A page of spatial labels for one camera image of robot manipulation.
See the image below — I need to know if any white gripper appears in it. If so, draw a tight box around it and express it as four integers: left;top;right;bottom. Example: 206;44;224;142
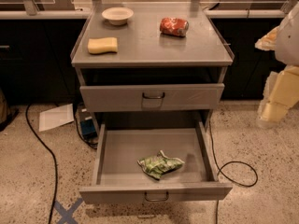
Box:
255;27;299;122

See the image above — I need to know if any green jalapeno chip bag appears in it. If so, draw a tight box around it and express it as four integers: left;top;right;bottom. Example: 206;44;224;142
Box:
137;150;185;180

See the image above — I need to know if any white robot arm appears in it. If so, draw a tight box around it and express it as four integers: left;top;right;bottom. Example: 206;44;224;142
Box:
255;5;299;128

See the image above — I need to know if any closed grey top drawer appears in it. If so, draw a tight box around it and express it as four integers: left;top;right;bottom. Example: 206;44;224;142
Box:
80;83;224;112

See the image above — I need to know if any grey drawer cabinet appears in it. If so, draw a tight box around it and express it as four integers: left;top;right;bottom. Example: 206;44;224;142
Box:
72;3;234;131

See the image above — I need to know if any open grey middle drawer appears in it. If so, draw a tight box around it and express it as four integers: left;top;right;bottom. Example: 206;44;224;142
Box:
80;122;232;204

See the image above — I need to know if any crushed orange soda can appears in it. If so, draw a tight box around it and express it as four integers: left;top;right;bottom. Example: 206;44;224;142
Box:
160;17;189;37

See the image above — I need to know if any white bowl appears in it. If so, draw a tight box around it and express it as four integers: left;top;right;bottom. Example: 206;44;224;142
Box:
102;7;134;26

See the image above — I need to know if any yellow sponge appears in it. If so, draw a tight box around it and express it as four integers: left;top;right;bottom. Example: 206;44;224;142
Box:
88;37;118;54

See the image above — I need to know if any blue power box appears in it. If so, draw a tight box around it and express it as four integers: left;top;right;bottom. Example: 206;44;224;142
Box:
78;107;97;139

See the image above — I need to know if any white paper sheet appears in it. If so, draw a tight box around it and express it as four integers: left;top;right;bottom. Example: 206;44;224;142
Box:
39;104;74;132

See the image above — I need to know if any blue tape cross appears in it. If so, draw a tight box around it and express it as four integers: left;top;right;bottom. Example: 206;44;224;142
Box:
54;198;83;224

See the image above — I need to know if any black floor cable left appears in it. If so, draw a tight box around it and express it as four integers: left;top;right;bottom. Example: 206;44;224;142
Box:
25;103;59;224

